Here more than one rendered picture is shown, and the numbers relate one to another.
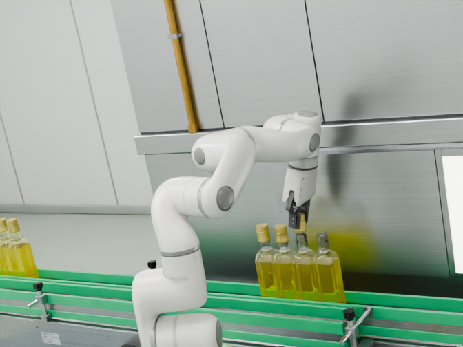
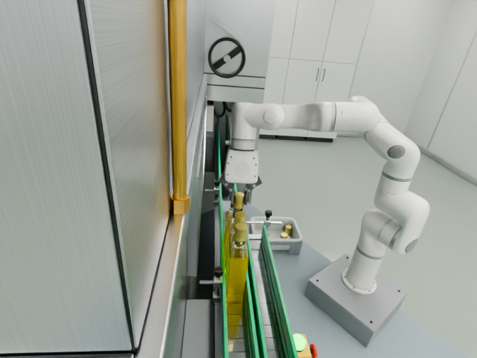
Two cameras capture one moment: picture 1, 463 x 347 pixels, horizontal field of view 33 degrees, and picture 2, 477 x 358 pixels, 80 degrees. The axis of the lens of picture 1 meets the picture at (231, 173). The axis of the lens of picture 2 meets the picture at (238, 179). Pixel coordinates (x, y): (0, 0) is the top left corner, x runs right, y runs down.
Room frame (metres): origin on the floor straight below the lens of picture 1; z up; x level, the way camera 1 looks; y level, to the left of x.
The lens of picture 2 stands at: (2.43, 0.41, 1.65)
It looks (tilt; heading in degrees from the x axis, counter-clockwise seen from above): 28 degrees down; 229
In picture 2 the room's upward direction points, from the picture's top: 5 degrees clockwise
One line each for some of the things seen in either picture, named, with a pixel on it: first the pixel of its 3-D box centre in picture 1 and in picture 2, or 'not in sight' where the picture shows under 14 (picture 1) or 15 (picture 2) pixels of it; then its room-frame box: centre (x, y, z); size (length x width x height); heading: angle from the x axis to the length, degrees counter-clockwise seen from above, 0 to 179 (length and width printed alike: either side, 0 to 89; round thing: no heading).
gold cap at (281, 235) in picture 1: (281, 233); (240, 219); (1.96, -0.10, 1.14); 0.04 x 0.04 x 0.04
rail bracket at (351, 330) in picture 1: (356, 328); (260, 224); (1.72, -0.23, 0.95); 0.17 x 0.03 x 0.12; 145
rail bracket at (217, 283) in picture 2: not in sight; (211, 285); (2.06, -0.09, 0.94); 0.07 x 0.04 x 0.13; 145
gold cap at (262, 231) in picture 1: (262, 233); (240, 231); (1.99, -0.05, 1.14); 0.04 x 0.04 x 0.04
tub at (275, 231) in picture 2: not in sight; (274, 234); (1.57, -0.26, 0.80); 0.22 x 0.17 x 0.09; 145
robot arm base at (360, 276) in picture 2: not in sight; (365, 264); (1.52, 0.14, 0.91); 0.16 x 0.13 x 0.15; 11
